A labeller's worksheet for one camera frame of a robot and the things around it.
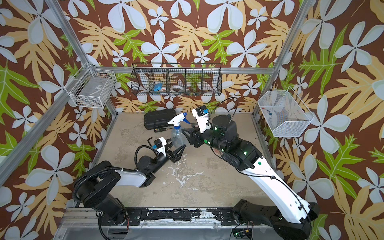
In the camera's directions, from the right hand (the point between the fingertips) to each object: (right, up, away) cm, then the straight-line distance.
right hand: (186, 127), depth 60 cm
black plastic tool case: (-22, +6, +49) cm, 55 cm away
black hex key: (-29, -9, +44) cm, 54 cm away
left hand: (-3, -6, +13) cm, 15 cm away
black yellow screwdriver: (-23, -2, +48) cm, 53 cm away
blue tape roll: (-20, +26, +35) cm, 48 cm away
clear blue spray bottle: (-5, -6, +15) cm, 17 cm away
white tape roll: (-7, +26, +38) cm, 47 cm away
